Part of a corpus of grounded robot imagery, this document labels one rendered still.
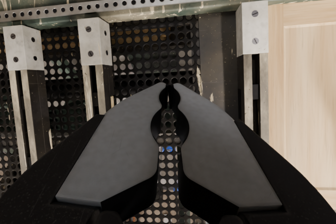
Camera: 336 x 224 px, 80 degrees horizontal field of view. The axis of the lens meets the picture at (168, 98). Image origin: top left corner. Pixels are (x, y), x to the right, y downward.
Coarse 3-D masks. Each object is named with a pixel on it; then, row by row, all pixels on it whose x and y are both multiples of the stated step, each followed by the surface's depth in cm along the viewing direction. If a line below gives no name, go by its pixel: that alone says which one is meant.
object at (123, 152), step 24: (144, 96) 10; (120, 120) 8; (144, 120) 8; (96, 144) 7; (120, 144) 7; (144, 144) 7; (72, 168) 6; (96, 168) 6; (120, 168) 6; (144, 168) 6; (72, 192) 6; (96, 192) 6; (120, 192) 6; (144, 192) 6; (120, 216) 6
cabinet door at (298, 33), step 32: (320, 0) 52; (288, 32) 54; (320, 32) 53; (288, 64) 54; (320, 64) 53; (288, 96) 55; (320, 96) 54; (288, 128) 56; (320, 128) 55; (288, 160) 57; (320, 160) 56; (320, 192) 56
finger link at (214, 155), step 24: (168, 96) 13; (192, 96) 10; (192, 120) 9; (216, 120) 9; (192, 144) 7; (216, 144) 8; (240, 144) 8; (192, 168) 6; (216, 168) 7; (240, 168) 7; (192, 192) 6; (216, 192) 6; (240, 192) 6; (264, 192) 6; (216, 216) 6
